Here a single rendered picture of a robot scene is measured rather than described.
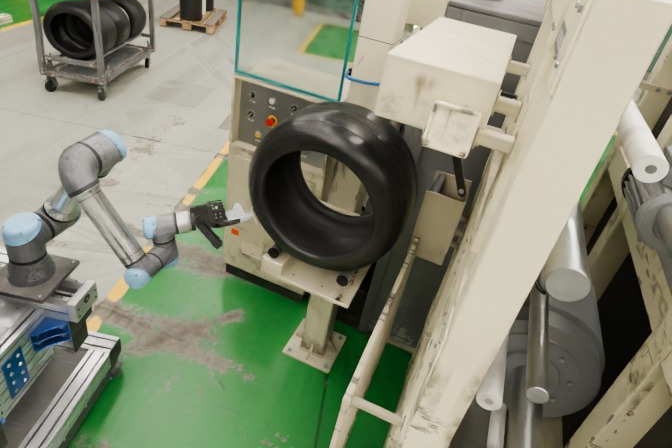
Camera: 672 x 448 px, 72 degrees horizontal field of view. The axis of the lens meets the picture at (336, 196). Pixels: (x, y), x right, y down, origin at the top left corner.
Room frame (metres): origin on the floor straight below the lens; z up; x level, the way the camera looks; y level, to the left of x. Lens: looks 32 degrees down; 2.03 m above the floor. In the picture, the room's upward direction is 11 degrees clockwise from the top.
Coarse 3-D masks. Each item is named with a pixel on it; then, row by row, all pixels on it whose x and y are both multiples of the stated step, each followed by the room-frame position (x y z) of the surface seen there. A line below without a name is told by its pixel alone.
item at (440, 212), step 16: (448, 176) 1.67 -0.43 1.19; (432, 192) 1.50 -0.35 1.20; (448, 192) 1.66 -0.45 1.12; (432, 208) 1.49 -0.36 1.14; (448, 208) 1.48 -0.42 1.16; (416, 224) 1.50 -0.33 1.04; (432, 224) 1.48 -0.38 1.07; (448, 224) 1.47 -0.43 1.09; (432, 240) 1.48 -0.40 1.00; (448, 240) 1.46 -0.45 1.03; (432, 256) 1.47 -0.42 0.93
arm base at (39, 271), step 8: (48, 256) 1.21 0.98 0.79; (8, 264) 1.15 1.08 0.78; (16, 264) 1.13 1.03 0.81; (24, 264) 1.13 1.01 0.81; (32, 264) 1.15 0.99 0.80; (40, 264) 1.17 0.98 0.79; (48, 264) 1.19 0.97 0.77; (8, 272) 1.14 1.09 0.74; (16, 272) 1.12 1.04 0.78; (24, 272) 1.13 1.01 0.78; (32, 272) 1.14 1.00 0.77; (40, 272) 1.15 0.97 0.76; (48, 272) 1.18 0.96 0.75; (8, 280) 1.12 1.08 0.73; (16, 280) 1.11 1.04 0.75; (24, 280) 1.12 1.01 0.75; (32, 280) 1.13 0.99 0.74; (40, 280) 1.14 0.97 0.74
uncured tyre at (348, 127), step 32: (288, 128) 1.35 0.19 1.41; (320, 128) 1.31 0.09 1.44; (352, 128) 1.32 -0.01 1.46; (384, 128) 1.42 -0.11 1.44; (256, 160) 1.35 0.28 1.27; (288, 160) 1.61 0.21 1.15; (352, 160) 1.26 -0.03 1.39; (384, 160) 1.27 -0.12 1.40; (256, 192) 1.34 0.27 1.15; (288, 192) 1.58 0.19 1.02; (384, 192) 1.23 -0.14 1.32; (416, 192) 1.40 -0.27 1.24; (288, 224) 1.46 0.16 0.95; (320, 224) 1.54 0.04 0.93; (352, 224) 1.53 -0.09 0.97; (384, 224) 1.22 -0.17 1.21; (320, 256) 1.27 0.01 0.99; (352, 256) 1.23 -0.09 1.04
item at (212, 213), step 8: (216, 200) 1.35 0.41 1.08; (192, 208) 1.27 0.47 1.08; (200, 208) 1.28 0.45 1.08; (208, 208) 1.28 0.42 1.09; (216, 208) 1.31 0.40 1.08; (224, 208) 1.31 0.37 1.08; (192, 216) 1.26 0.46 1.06; (200, 216) 1.28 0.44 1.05; (208, 216) 1.29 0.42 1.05; (216, 216) 1.29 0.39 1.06; (224, 216) 1.30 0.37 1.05; (192, 224) 1.24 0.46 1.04; (208, 224) 1.28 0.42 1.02; (216, 224) 1.28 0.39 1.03
